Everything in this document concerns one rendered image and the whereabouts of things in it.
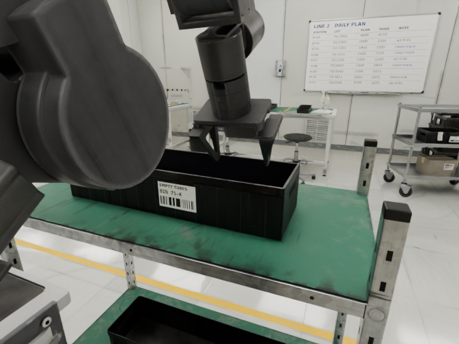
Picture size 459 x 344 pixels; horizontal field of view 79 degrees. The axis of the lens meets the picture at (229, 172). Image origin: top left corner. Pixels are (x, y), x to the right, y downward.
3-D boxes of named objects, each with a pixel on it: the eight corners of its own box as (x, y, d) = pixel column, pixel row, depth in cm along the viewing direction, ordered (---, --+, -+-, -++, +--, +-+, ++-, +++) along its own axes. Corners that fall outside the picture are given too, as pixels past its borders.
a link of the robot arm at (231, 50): (184, 34, 32) (229, 31, 30) (208, 16, 37) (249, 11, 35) (199, 89, 37) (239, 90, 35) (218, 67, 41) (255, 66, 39)
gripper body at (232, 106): (211, 108, 46) (200, 63, 41) (272, 109, 42) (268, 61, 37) (195, 131, 42) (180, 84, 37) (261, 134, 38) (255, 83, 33)
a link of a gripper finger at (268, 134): (244, 149, 50) (236, 101, 43) (285, 151, 47) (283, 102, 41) (232, 175, 45) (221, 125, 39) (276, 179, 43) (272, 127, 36)
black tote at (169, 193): (72, 196, 76) (63, 155, 72) (118, 176, 91) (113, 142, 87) (281, 241, 55) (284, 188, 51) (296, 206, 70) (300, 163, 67)
